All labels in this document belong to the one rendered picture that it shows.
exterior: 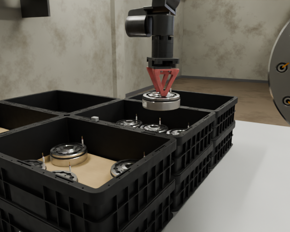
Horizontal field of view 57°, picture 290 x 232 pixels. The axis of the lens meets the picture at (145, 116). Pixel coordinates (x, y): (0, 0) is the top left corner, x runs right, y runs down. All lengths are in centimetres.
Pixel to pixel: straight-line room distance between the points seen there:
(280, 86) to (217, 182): 63
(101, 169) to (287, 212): 53
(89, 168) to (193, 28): 795
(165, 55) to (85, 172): 37
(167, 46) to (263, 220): 53
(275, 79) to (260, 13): 784
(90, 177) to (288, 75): 51
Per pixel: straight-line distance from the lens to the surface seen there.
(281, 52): 38
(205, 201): 86
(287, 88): 39
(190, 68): 860
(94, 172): 73
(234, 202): 88
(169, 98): 70
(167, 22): 71
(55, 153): 79
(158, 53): 70
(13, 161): 60
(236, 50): 826
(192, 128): 75
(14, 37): 364
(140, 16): 74
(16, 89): 365
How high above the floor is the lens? 116
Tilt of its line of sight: 16 degrees down
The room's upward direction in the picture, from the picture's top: straight up
